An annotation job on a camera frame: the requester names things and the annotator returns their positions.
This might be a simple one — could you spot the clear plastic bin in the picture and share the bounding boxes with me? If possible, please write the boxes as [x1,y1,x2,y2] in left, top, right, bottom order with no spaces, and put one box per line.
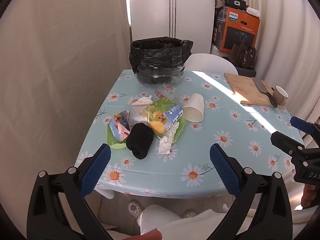
[132,64,186,87]

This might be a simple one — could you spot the person's right hand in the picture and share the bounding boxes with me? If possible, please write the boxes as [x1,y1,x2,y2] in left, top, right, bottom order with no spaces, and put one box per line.
[301,183,320,209]

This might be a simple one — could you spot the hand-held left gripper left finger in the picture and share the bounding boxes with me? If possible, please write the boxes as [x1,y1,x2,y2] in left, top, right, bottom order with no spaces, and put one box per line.
[27,143,112,240]

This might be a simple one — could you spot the person's left hand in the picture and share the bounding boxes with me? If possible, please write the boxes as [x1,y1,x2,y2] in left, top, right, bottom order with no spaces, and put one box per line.
[129,229,163,240]

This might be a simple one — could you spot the black rolled sock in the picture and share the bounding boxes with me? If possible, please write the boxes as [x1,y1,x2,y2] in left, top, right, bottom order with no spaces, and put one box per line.
[125,123,154,159]

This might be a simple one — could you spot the white pouch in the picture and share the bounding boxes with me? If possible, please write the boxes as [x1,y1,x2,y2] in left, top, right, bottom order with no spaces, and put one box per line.
[246,7,260,18]

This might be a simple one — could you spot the orange cardboard box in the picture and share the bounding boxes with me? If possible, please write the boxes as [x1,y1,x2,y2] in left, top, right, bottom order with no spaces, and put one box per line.
[213,6,261,53]

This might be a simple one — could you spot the wooden cutting board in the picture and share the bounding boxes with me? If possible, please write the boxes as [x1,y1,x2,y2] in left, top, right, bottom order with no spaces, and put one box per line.
[224,73,285,108]

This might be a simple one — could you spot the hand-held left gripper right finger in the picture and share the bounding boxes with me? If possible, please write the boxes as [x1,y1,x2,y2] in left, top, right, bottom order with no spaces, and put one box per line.
[209,143,293,240]

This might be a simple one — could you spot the green printed carton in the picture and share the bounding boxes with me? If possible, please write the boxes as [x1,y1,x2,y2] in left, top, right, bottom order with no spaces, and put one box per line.
[140,98,185,133]

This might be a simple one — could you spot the colourful foil wrapper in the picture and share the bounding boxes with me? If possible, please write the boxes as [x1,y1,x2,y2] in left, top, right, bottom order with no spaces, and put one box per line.
[108,110,132,142]

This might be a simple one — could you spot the floral light blue tablecloth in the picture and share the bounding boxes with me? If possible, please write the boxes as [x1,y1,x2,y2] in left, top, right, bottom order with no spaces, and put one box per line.
[74,69,307,200]

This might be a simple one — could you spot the white paper cup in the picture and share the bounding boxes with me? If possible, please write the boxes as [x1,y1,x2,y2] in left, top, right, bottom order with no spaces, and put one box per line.
[182,93,205,122]

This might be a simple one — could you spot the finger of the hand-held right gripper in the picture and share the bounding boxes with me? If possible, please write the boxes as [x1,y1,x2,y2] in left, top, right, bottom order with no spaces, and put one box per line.
[290,116,320,140]
[270,131,320,161]

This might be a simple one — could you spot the crumpled white tissue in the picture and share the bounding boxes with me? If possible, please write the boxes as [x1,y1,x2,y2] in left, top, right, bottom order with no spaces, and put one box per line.
[165,122,180,137]
[131,95,153,106]
[158,135,174,155]

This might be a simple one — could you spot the white wardrobe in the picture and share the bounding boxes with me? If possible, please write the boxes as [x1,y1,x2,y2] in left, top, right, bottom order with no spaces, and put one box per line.
[128,0,217,55]

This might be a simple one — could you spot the brown handbag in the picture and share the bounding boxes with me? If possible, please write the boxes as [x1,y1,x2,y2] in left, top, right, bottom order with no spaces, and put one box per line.
[229,43,247,67]
[241,46,257,69]

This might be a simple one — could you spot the beige ceramic cup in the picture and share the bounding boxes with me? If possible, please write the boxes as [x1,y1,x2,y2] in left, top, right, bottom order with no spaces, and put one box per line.
[272,86,289,106]

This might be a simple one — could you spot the clear plastic bag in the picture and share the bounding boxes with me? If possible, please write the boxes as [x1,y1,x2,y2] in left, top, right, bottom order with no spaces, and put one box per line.
[129,105,148,128]

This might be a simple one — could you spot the white curtain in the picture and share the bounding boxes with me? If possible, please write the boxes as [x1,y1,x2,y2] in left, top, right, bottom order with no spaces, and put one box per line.
[246,0,320,148]

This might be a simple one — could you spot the steel cleaver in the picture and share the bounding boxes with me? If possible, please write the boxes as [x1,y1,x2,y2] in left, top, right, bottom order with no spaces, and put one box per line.
[251,77,278,108]

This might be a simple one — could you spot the green plastic container piece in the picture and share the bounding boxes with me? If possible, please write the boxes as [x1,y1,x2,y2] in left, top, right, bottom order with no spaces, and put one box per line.
[107,122,128,150]
[172,117,187,143]

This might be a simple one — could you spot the white chair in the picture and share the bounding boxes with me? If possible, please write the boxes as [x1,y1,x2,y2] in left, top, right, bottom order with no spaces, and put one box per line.
[185,53,239,75]

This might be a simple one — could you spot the person's white clothing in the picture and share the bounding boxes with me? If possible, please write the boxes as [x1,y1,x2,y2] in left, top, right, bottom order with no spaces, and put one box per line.
[136,203,234,240]

